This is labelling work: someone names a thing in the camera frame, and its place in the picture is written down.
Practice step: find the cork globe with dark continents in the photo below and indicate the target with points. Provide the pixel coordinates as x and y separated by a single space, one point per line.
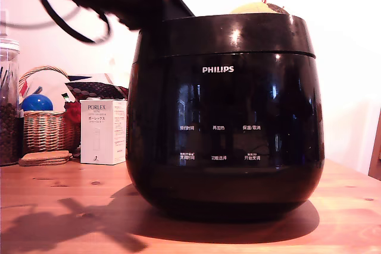
256 8

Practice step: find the small white wall fixture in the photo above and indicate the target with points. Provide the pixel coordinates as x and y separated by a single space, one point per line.
3 23

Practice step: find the glass jar with coffee beans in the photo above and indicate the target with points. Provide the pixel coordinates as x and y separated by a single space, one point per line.
9 123

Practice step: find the dark dotted fabric pouch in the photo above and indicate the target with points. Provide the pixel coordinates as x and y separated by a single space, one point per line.
93 89

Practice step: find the blue ball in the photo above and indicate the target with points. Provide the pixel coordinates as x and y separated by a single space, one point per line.
37 103

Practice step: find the red knitted item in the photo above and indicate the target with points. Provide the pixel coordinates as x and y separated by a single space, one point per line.
73 115

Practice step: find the white Porlex cardboard box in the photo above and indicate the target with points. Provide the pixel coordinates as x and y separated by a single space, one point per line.
99 135

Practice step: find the cork coaster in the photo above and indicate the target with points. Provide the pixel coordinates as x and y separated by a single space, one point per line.
43 162
47 155

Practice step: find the black Philips rice cooker body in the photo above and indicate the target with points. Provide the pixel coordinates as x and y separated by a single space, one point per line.
226 111

